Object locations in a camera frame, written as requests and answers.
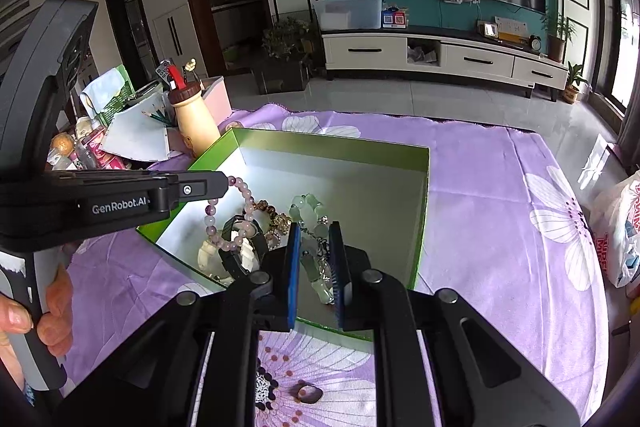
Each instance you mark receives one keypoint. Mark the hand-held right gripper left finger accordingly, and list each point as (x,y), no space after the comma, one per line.
(294,277)

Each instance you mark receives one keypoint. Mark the clear plastic storage box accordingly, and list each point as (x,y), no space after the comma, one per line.
(350,14)

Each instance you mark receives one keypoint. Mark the yellow white flat box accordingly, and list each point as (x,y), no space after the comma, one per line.
(512,29)

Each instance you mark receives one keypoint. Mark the purple floral tablecloth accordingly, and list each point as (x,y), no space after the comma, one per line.
(475,232)

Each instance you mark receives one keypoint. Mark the white printed plastic bag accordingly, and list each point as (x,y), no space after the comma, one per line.
(620,232)

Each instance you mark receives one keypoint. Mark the small potted plant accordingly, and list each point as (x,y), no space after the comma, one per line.
(572,89)

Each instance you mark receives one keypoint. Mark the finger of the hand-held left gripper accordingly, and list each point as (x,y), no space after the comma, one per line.
(200,189)

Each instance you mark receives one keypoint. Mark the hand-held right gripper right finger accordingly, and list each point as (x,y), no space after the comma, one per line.
(336,272)

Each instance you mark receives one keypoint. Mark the dark plant stand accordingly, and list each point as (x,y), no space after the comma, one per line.
(282,67)

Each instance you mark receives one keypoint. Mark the pink jar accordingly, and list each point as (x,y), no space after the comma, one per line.
(102,152)

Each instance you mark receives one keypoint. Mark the small round desk clock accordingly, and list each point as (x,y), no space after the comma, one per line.
(535,43)

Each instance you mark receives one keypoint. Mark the person's left hand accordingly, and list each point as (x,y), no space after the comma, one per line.
(60,307)

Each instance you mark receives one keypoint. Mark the white paper sheets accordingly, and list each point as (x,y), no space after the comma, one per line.
(135,139)

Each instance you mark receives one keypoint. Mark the gold flower brooch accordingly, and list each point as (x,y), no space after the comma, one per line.
(283,223)

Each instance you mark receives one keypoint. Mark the tall potted plant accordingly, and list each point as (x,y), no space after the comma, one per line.
(556,42)

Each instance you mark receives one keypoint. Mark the pink box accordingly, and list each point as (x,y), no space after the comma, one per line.
(220,102)

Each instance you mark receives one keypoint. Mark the green white packet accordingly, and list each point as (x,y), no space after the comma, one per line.
(112,94)

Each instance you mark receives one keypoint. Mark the white wrist watch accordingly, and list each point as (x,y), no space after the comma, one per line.
(247,257)

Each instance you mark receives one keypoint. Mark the bottle shaped pen holder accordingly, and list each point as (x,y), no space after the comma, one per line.
(192,122)

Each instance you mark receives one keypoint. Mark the white television cabinet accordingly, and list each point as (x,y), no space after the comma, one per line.
(370,52)

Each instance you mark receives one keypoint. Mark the small lit display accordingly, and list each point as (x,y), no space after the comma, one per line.
(486,29)

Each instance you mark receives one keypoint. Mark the green cardboard box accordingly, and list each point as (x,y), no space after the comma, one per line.
(350,187)

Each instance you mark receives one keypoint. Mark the black wrist watch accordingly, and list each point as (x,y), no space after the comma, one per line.
(231,227)

